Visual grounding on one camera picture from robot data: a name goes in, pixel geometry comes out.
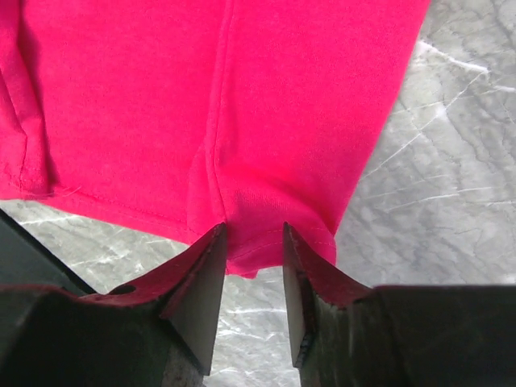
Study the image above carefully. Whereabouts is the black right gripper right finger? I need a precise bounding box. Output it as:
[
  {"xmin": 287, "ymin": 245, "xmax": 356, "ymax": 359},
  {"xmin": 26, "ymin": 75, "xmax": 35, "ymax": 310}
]
[{"xmin": 283, "ymin": 225, "xmax": 515, "ymax": 386}]

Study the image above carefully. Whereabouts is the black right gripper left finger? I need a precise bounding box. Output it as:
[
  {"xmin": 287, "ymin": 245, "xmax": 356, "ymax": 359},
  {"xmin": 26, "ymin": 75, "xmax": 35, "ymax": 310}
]
[{"xmin": 1, "ymin": 224, "xmax": 227, "ymax": 386}]

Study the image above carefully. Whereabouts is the magenta t shirt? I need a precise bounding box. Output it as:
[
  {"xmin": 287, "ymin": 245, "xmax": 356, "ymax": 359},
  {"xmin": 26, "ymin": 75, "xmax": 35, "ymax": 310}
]
[{"xmin": 1, "ymin": 1, "xmax": 429, "ymax": 278}]

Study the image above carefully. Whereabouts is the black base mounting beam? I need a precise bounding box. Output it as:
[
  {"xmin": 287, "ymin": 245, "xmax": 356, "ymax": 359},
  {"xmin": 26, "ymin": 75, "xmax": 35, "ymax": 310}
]
[{"xmin": 1, "ymin": 211, "xmax": 95, "ymax": 296}]

